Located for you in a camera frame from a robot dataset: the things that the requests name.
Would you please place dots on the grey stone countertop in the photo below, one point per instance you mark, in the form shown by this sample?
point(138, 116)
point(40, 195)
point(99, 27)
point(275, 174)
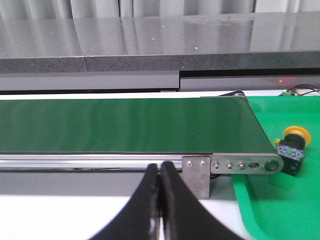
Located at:
point(220, 42)

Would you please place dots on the white pleated curtain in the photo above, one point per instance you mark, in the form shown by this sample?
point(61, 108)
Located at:
point(78, 9)

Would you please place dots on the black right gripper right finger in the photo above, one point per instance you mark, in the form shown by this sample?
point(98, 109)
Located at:
point(184, 217)

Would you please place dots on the green plastic tray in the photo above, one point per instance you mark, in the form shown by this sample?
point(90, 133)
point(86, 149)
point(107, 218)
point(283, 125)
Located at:
point(281, 206)

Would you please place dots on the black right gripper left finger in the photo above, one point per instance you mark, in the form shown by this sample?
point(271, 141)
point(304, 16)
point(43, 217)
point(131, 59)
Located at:
point(139, 218)

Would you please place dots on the aluminium conveyor side rail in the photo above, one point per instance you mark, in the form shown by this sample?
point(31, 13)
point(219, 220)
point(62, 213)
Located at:
point(83, 162)

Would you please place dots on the metal conveyor mounting plate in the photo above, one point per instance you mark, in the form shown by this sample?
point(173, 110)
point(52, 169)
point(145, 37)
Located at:
point(196, 175)

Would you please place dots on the green conveyor belt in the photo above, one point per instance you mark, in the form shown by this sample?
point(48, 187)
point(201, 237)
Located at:
point(151, 125)

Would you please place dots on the grey panel under countertop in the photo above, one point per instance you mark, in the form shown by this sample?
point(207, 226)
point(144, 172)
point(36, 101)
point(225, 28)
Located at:
point(155, 81)

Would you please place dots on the yellow mushroom push button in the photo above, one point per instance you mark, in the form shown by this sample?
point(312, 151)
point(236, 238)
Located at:
point(291, 148)

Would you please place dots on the metal conveyor end bracket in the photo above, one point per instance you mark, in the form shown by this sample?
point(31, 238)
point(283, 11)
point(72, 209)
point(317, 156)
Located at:
point(246, 163)

